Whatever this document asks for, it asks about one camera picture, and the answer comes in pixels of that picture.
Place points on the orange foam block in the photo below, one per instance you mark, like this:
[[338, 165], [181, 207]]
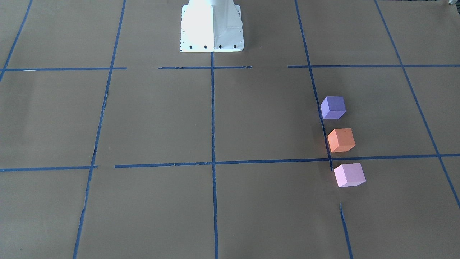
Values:
[[340, 140]]

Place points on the purple foam block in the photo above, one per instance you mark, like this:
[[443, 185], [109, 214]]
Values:
[[333, 107]]

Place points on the pink foam block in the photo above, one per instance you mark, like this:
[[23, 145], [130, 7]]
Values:
[[348, 175]]

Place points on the white pedestal column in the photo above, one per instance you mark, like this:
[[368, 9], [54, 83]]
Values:
[[211, 26]]

